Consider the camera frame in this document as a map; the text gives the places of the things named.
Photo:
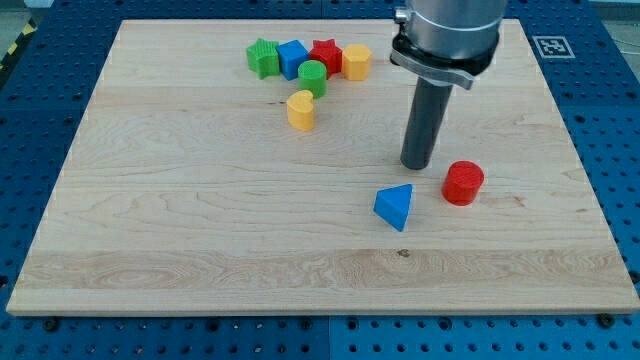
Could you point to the blue triangle block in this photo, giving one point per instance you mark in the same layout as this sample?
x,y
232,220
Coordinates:
x,y
393,205

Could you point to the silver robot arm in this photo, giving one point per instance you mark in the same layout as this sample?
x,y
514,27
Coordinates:
x,y
447,42

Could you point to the yellow heart block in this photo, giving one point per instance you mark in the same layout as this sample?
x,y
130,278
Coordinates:
x,y
300,110

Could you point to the wooden board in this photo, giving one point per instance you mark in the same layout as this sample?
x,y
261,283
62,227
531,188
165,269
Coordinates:
x,y
186,192

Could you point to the green cylinder block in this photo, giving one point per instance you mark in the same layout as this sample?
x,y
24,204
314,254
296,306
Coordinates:
x,y
312,76

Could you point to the yellow hexagon block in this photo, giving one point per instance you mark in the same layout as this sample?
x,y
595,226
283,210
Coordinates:
x,y
356,62

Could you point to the red star block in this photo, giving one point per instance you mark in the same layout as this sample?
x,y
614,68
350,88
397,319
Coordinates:
x,y
328,53

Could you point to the blue cube block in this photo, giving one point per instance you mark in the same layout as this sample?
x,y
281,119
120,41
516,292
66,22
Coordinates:
x,y
291,55

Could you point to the green star block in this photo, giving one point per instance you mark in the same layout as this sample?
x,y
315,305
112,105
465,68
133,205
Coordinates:
x,y
263,58

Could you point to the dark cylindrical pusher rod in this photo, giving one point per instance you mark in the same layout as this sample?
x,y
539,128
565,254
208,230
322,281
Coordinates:
x,y
428,108

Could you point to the red cylinder block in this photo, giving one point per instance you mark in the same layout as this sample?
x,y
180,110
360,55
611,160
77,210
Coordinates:
x,y
462,183

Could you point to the white fiducial marker tag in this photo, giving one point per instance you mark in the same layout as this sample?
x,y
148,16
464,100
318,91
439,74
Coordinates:
x,y
553,47

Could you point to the yellow black hazard tape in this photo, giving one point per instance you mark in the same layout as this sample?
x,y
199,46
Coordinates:
x,y
18,47

